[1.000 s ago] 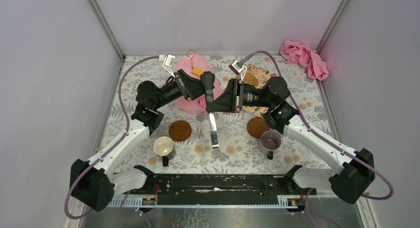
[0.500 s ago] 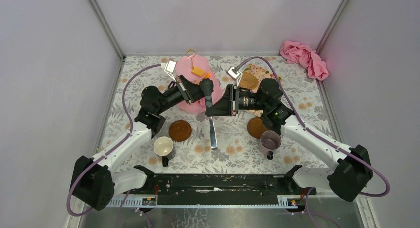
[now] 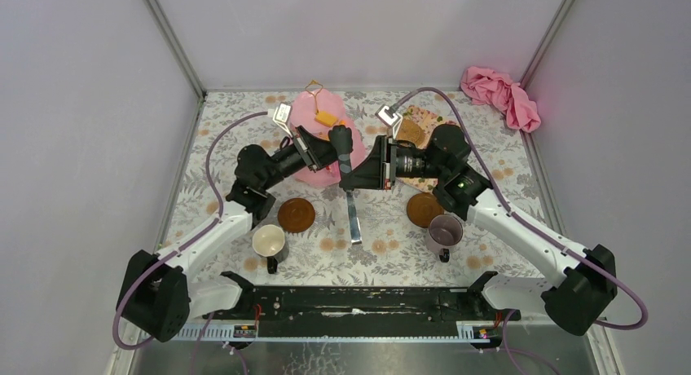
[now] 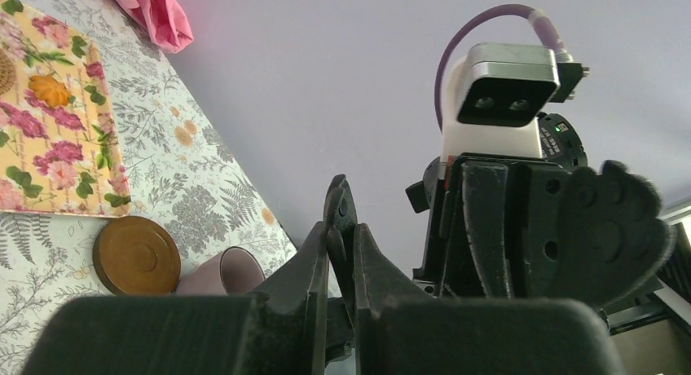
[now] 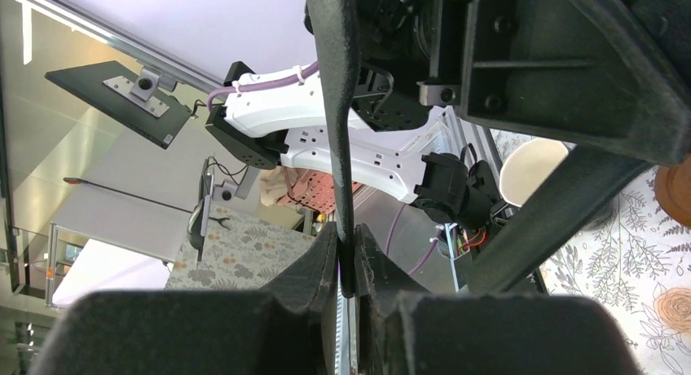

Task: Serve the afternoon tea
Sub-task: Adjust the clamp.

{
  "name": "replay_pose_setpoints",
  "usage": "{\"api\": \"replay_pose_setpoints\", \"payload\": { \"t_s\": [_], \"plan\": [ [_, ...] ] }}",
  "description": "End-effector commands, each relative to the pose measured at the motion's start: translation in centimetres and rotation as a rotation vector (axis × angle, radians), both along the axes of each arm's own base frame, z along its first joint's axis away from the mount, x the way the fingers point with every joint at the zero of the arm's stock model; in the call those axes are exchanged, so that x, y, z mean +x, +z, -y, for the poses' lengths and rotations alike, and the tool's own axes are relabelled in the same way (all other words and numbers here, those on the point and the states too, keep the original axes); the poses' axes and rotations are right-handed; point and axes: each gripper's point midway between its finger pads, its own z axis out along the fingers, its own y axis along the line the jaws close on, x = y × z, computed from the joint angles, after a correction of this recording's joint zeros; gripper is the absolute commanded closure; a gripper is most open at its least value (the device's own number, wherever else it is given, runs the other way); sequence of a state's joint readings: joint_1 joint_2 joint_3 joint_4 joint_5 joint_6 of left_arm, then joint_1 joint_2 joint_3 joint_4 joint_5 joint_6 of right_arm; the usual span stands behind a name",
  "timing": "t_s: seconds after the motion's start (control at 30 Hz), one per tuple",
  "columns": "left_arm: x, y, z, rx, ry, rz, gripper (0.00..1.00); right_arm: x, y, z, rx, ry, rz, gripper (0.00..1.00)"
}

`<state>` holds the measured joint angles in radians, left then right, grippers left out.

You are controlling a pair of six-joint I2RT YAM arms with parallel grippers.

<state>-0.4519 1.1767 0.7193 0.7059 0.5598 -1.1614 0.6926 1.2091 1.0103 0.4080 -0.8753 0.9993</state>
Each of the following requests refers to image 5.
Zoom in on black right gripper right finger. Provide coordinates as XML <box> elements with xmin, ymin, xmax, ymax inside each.
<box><xmin>354</xmin><ymin>225</ymin><xmax>639</xmax><ymax>374</ymax></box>

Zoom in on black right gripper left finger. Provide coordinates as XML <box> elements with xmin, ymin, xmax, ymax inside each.
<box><xmin>29</xmin><ymin>223</ymin><xmax>337</xmax><ymax>374</ymax></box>

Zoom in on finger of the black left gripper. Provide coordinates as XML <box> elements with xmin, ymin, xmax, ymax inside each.
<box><xmin>466</xmin><ymin>146</ymin><xmax>651</xmax><ymax>293</ymax></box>

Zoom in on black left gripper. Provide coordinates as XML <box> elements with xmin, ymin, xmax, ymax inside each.
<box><xmin>305</xmin><ymin>0</ymin><xmax>691</xmax><ymax>167</ymax></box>

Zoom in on black metal tongs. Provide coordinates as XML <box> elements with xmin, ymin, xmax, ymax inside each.
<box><xmin>305</xmin><ymin>0</ymin><xmax>362</xmax><ymax>375</ymax></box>

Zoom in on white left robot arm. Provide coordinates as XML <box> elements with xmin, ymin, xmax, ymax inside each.
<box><xmin>207</xmin><ymin>0</ymin><xmax>690</xmax><ymax>296</ymax></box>

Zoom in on brown saucer left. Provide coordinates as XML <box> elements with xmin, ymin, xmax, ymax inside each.
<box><xmin>654</xmin><ymin>156</ymin><xmax>690</xmax><ymax>227</ymax></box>

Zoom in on background table with cloth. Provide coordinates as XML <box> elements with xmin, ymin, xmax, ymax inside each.
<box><xmin>46</xmin><ymin>199</ymin><xmax>317</xmax><ymax>309</ymax></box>

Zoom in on cream mug black handle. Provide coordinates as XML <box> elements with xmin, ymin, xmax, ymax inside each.
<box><xmin>499</xmin><ymin>139</ymin><xmax>570</xmax><ymax>208</ymax></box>

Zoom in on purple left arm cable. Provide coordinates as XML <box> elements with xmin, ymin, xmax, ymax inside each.
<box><xmin>207</xmin><ymin>60</ymin><xmax>320</xmax><ymax>112</ymax></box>

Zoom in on black monitor on mount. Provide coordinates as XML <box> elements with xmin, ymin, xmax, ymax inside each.
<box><xmin>45</xmin><ymin>61</ymin><xmax>191</xmax><ymax>149</ymax></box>

